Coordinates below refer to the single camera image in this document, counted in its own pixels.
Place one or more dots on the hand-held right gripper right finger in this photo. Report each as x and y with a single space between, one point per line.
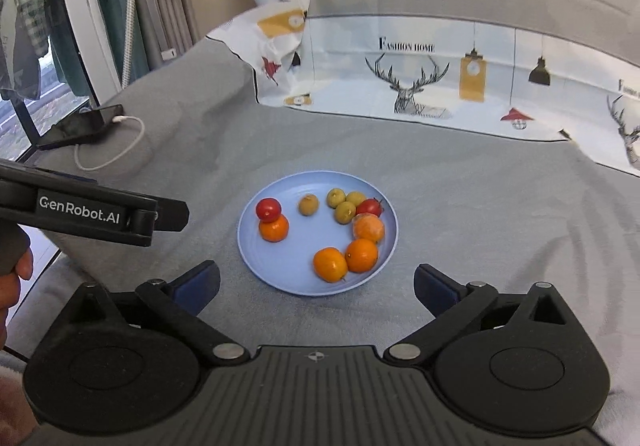
435 293

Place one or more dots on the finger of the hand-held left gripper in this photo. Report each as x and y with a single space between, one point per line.
172 216

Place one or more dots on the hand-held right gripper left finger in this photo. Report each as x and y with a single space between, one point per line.
197 283

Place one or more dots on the plastic-wrapped orange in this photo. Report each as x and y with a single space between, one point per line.
368 228

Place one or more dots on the red tomato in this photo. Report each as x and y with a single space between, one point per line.
268 209
370 207

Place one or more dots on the blue plate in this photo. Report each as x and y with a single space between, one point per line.
310 241

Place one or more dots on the yellow-green jujube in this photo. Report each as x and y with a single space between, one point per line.
355 198
335 197
308 204
345 212

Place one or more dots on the person's left hand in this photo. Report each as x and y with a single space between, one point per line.
7 296

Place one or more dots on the black phone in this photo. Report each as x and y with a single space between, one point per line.
80 128

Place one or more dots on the plaid shirt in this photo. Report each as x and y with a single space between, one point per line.
20 10

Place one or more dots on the grey curtain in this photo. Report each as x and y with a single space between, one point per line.
167 0

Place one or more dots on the deer printed bed sheet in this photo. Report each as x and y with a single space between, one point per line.
350 90

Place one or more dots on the small white wall fixture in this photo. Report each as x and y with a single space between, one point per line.
168 54

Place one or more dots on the white window frame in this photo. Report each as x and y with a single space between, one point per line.
82 10

